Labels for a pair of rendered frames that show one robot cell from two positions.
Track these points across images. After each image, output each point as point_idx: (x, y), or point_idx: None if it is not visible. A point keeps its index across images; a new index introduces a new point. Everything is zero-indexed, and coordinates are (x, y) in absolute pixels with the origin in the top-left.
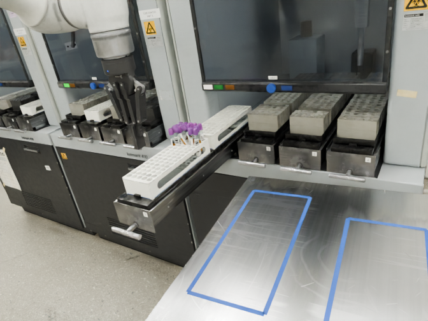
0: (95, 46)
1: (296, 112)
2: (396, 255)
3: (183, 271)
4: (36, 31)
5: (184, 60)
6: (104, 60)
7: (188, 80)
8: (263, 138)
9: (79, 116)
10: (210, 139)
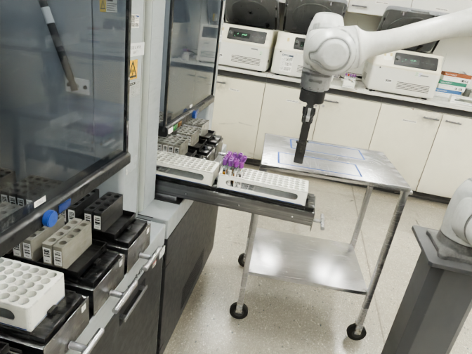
0: (330, 81)
1: (182, 132)
2: (308, 145)
3: (352, 178)
4: (341, 73)
5: (151, 108)
6: (323, 92)
7: (150, 132)
8: (197, 157)
9: (5, 345)
10: (218, 166)
